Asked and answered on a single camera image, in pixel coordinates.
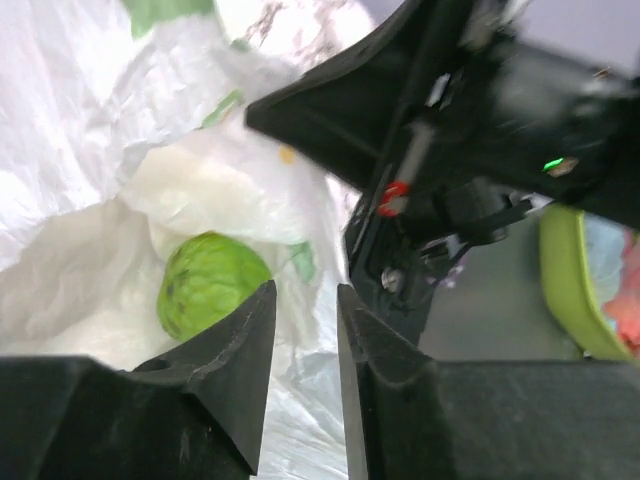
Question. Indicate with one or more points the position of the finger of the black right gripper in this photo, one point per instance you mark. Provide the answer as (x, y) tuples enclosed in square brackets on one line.
[(338, 113)]

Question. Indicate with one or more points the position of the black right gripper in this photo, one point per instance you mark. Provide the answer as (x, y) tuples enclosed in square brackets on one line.
[(478, 111)]

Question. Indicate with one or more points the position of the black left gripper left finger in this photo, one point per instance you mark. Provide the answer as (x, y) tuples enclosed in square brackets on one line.
[(194, 412)]

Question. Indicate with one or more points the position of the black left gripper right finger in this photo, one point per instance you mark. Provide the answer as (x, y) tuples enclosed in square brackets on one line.
[(408, 416)]

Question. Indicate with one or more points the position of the white plastic bag lemon print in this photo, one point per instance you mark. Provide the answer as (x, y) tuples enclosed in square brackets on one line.
[(122, 136)]

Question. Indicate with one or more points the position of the green fake custard apple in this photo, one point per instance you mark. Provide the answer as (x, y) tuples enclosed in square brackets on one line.
[(205, 279)]

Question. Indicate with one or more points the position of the green bin with items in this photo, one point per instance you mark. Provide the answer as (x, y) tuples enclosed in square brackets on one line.
[(568, 288)]

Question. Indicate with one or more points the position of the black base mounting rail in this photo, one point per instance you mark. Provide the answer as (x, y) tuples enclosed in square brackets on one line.
[(395, 278)]

